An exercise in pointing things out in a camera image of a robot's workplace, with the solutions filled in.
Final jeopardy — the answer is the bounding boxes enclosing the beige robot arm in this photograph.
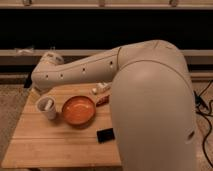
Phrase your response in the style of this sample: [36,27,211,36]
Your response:
[31,40,196,171]

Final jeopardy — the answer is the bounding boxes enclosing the orange ceramic bowl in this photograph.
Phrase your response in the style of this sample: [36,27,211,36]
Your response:
[62,96,96,126]

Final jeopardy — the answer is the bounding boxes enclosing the small white object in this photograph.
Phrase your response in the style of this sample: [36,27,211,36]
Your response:
[92,82,110,95]

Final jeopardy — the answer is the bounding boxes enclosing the black rectangular block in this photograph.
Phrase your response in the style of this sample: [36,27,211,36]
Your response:
[97,128,115,143]

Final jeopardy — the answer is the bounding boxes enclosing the black cables on floor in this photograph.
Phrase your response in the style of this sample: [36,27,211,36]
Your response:
[194,79,213,168]

